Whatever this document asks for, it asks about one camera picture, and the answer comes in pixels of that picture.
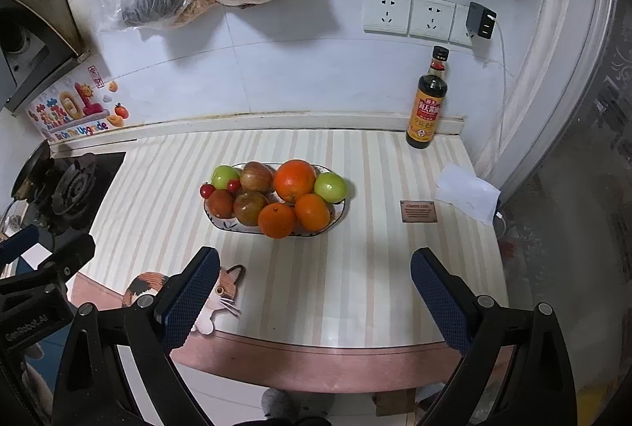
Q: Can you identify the white wall socket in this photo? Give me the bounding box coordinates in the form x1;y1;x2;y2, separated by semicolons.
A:
363;0;413;35
410;0;456;39
449;3;477;47

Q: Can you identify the large orange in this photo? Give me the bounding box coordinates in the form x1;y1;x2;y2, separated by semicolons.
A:
273;160;317;204

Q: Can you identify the grey slipper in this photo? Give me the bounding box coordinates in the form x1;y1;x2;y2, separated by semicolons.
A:
261;389;322;422

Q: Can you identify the range hood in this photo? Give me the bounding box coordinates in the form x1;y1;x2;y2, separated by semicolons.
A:
0;0;85;111

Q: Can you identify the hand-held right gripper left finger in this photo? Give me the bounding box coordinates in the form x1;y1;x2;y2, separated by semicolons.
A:
52;246;223;426

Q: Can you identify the colourful wall sticker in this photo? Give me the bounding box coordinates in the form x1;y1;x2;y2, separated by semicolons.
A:
26;66;130;141

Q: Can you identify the floral print oval plate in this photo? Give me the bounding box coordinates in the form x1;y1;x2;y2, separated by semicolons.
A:
203;163;350;238

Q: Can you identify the brown cardboard box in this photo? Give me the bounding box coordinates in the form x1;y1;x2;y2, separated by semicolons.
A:
372;389;420;417

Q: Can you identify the white charger cable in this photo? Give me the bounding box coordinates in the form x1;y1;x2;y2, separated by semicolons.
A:
491;19;517;229

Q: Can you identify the white folded paper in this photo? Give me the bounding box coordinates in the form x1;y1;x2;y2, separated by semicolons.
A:
434;163;502;224

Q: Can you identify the dark sauce bottle yellow label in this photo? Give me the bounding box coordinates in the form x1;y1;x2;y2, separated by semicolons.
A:
406;45;449;149

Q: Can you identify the small brown plaque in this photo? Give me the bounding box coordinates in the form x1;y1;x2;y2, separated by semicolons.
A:
400;200;438;223

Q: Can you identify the black gas stove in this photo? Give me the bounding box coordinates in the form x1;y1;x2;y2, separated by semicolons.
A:
10;145;126;234

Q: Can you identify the black plug-in charger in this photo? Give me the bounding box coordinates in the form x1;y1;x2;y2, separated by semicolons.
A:
465;2;497;39

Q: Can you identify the green round fruit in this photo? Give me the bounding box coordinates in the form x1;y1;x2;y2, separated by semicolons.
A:
314;172;346;204
211;165;241;191

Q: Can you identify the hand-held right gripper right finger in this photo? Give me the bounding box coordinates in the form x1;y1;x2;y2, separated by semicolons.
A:
410;247;578;426

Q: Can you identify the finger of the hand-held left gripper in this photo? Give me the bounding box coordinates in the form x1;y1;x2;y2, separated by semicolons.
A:
0;223;40;266
36;233;97;295

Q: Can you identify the brown round fruit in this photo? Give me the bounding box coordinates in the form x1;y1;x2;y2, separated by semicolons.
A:
239;162;275;195

